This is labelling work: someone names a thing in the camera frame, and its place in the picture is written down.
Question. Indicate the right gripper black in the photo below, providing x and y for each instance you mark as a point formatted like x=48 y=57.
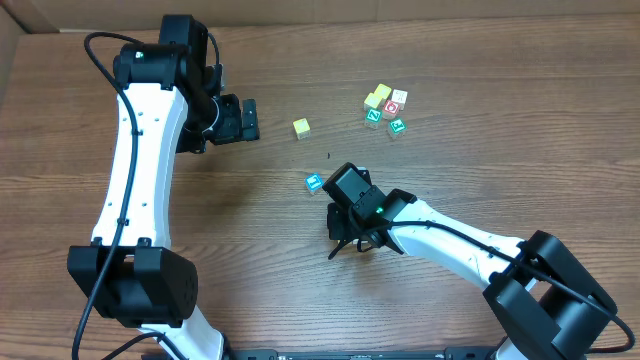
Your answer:
x=337 y=226

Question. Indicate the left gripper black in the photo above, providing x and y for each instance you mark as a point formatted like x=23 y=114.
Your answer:
x=239 y=118

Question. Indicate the blue picture block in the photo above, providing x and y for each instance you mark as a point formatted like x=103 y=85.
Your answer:
x=314 y=182

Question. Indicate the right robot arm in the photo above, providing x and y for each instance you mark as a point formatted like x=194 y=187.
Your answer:
x=548 y=304

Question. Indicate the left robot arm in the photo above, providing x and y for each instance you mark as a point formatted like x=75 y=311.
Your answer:
x=170 y=100

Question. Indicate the lone yellow block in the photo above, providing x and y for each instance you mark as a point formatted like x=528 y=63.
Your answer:
x=302 y=128

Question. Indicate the green picture block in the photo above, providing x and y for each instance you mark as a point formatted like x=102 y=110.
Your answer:
x=396 y=128

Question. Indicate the green Z block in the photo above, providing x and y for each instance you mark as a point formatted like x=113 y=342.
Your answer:
x=372 y=118

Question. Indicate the yellow block front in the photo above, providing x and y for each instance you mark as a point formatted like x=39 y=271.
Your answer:
x=372 y=101

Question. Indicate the red picture block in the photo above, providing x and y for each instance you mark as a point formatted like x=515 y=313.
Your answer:
x=390 y=110

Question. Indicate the yellow block rear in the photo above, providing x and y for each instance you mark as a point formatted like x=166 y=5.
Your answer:
x=383 y=91

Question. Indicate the white letter block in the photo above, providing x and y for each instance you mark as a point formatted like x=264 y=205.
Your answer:
x=400 y=97

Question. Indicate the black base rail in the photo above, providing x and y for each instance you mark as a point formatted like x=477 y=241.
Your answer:
x=451 y=353

